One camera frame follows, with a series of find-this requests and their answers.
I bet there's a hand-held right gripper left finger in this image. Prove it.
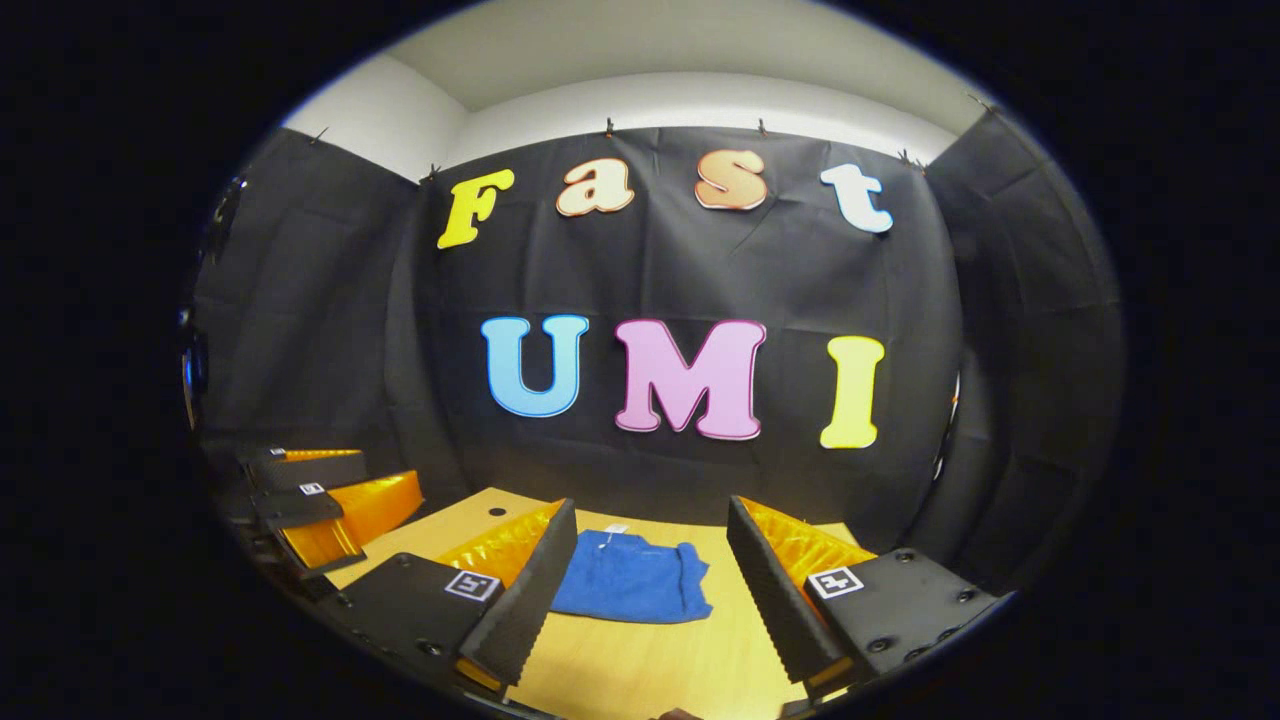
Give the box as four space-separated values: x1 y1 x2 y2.
330 498 579 691

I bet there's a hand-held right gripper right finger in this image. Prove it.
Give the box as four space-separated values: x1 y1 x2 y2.
726 495 1006 691

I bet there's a blue corduroy shirt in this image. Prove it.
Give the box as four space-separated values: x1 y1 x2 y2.
550 528 714 625

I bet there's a black backdrop cloth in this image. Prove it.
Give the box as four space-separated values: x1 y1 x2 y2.
190 105 1126 591

